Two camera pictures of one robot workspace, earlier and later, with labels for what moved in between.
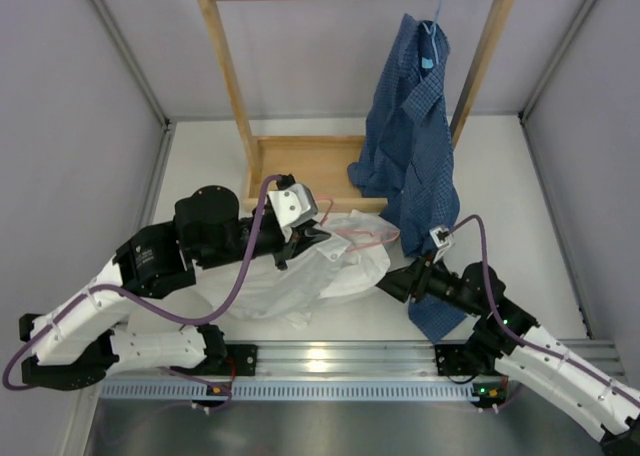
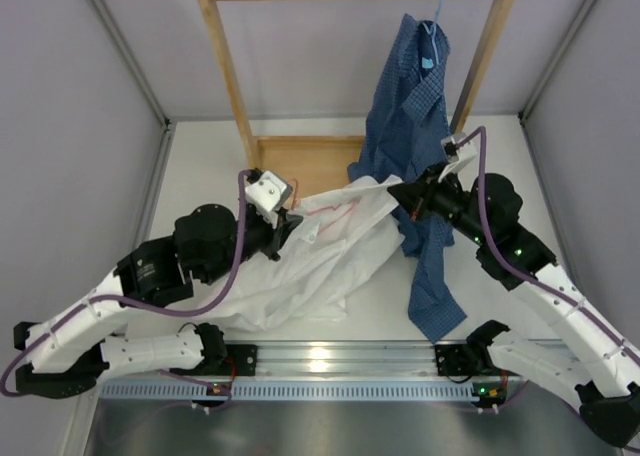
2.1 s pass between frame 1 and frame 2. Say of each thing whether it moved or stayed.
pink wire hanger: moved
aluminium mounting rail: stayed
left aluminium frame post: stayed
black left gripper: moved
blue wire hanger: stayed
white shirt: moved
